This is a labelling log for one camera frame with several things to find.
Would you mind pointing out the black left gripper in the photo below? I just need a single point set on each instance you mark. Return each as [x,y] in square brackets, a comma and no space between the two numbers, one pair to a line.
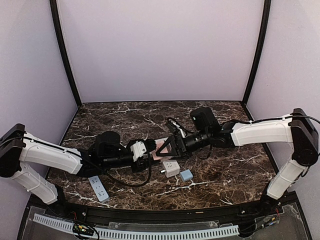
[137,165]

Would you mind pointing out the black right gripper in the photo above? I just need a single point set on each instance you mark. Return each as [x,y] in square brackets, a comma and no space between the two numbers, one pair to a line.
[180,146]

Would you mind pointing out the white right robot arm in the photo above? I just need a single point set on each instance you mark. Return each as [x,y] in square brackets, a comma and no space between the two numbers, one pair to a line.
[295,129]

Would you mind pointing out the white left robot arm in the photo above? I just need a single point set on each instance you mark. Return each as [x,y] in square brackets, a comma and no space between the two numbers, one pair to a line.
[19,148]

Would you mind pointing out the white cube socket adapter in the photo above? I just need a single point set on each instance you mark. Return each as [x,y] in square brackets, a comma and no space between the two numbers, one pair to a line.
[170,168]

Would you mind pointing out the small blue charger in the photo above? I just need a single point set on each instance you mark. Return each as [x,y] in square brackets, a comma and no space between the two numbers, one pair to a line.
[186,175]

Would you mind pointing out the blue small power strip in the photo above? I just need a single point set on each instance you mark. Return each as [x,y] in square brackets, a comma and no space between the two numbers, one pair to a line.
[99,189]

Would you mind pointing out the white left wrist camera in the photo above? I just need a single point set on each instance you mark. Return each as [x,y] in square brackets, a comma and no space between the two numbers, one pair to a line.
[139,149]

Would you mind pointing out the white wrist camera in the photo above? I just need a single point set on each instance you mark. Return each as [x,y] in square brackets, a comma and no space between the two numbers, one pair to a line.
[176,128]
[139,149]

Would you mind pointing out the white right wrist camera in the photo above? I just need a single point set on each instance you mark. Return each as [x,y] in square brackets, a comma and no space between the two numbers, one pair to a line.
[176,128]

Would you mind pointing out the white slotted cable duct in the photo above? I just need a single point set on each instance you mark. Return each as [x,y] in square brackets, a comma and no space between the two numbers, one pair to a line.
[127,231]

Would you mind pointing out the black front frame rail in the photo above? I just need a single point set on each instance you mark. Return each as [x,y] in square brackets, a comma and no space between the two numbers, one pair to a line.
[236,214]

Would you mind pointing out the black right frame post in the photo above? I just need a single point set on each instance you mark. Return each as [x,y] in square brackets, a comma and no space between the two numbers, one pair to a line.
[258,51]

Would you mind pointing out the black frame post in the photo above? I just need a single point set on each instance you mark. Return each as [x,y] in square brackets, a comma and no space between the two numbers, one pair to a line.
[258,51]
[63,51]

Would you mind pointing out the black left frame post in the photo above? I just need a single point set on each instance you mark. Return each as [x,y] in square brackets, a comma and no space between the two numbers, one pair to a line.
[63,51]

